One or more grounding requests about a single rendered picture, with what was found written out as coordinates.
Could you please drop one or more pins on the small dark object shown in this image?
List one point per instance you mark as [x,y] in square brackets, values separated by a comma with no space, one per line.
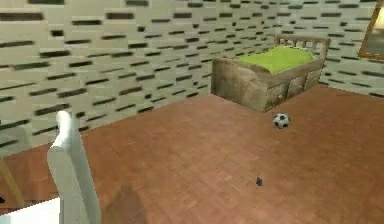
[259,181]

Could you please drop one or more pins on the wooden framed picture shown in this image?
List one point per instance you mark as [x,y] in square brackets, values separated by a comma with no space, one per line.
[375,36]

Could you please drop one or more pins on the wooden table leg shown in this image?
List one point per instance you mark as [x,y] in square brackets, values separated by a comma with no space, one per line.
[11,183]

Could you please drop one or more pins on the black and white football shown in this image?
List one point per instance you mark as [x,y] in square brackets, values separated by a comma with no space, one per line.
[281,120]

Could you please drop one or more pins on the wooden bed with green mattress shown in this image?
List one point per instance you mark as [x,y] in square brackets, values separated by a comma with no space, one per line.
[256,83]

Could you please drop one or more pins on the white chair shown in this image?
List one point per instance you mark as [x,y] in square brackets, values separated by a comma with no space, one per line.
[71,173]

